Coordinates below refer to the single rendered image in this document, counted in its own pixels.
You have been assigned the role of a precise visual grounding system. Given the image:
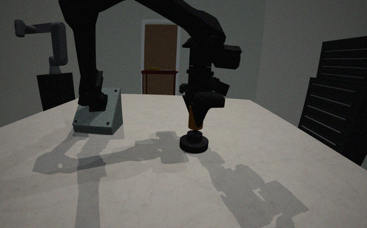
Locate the orange tapered knob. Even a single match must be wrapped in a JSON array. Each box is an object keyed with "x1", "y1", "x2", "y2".
[{"x1": 188, "y1": 106, "x2": 203, "y2": 130}]

